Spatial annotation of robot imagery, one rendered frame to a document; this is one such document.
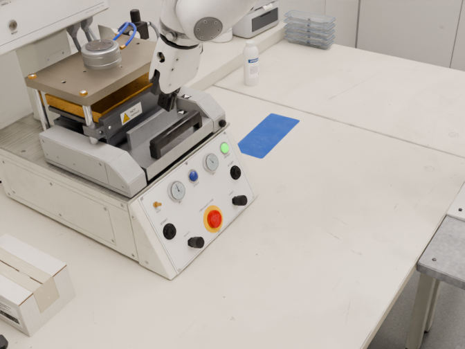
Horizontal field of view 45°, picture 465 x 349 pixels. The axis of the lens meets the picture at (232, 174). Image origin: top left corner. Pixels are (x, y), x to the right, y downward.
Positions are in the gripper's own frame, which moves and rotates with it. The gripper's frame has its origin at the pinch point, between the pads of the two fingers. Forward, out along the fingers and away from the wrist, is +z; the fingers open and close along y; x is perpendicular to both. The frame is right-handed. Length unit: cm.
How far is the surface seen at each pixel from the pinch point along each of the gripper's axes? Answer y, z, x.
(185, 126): 2.3, 5.7, -4.2
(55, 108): -9.6, 11.9, 20.9
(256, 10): 92, 29, 31
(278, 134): 44, 30, -10
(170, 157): -3.2, 10.0, -5.8
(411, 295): 77, 87, -71
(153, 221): -13.5, 17.1, -11.6
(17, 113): 8, 48, 55
